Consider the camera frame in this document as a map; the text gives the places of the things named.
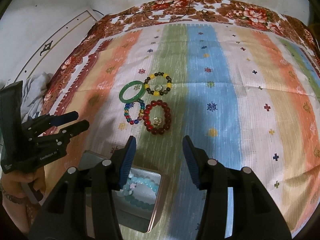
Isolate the light blue bead bracelet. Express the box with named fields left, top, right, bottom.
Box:
left=117, top=174, right=161, bottom=211

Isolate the multicolour small bead bracelet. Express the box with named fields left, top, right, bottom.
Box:
left=124, top=99, right=146, bottom=126

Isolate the silver metal tin box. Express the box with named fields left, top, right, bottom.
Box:
left=79, top=150, right=169, bottom=234

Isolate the green jade bangle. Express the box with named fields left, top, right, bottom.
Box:
left=119, top=80, right=145, bottom=103

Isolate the dark red bead bracelet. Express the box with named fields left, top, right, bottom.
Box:
left=142, top=99, right=173, bottom=136

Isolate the yellow and dark bead bracelet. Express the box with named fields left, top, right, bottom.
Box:
left=144, top=71, right=173, bottom=97

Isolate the person's left hand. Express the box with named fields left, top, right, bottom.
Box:
left=1, top=167, right=46, bottom=198

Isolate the light grey crumpled cloth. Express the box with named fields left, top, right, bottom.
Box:
left=21, top=72, right=52, bottom=123

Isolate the white headboard panel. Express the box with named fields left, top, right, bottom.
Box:
left=8, top=7, right=103, bottom=83

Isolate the striped colourful bed sheet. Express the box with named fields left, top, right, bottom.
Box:
left=46, top=22, right=319, bottom=239

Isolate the brown floral blanket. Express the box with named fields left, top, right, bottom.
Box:
left=41, top=0, right=319, bottom=114

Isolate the black camera box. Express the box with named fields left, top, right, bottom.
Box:
left=1, top=81, right=23, bottom=173

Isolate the black cable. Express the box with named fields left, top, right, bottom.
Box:
left=125, top=0, right=216, bottom=22

